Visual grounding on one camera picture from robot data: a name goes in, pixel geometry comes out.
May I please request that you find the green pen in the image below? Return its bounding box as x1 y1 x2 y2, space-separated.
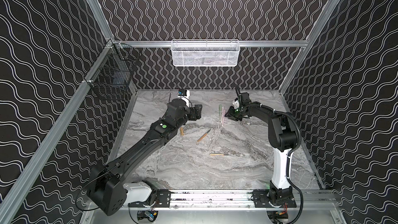
218 104 222 122

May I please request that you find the white wire mesh basket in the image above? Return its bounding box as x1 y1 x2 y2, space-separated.
171 39 240 67

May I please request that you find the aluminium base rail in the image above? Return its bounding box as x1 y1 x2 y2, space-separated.
88 189 338 209

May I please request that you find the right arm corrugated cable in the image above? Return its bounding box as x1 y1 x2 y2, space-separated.
273 110 304 224

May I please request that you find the brown pen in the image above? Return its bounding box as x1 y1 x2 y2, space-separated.
197 129 211 143

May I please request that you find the black wire mesh basket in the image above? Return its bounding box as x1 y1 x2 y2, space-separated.
87 44 132 101

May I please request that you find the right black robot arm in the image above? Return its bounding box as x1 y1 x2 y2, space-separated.
225 89 301 202

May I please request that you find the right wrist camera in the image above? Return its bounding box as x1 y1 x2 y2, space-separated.
233 98 240 110

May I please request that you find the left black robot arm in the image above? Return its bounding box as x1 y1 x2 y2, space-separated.
87 98 203 216

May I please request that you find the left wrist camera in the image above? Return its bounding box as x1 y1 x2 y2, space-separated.
177 89 190 106

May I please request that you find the pink pen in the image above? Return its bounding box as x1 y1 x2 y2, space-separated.
221 106 225 126

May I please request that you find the tan pen lower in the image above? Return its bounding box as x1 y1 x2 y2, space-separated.
209 153 230 156

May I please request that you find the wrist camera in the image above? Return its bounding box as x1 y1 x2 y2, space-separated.
177 89 190 106
233 98 240 110

